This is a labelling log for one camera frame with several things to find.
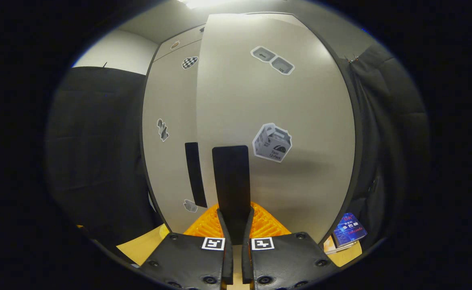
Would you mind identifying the black backdrop cloth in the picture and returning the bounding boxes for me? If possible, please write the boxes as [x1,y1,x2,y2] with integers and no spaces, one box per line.
[45,42,430,250]

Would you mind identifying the grey cabinet door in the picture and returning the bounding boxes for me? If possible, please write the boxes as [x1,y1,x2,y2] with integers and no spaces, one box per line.
[196,13,356,244]
[141,39,208,234]

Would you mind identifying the blue book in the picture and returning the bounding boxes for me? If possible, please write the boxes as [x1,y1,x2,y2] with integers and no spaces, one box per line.
[333,213,368,248]

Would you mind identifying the white book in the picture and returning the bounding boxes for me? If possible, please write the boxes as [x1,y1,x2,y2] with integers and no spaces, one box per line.
[323,236,353,255]

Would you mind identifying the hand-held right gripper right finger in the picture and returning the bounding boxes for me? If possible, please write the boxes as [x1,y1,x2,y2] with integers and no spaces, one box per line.
[242,201,339,290]

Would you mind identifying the large ceiling light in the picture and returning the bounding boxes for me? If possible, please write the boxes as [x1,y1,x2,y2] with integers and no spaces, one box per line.
[178,0,236,9]

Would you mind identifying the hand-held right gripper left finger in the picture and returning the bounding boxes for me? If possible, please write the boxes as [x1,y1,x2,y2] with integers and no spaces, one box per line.
[139,203,234,290]

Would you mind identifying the grey double-door shoe cabinet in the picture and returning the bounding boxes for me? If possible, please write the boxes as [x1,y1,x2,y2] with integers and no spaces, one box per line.
[141,12,361,246]

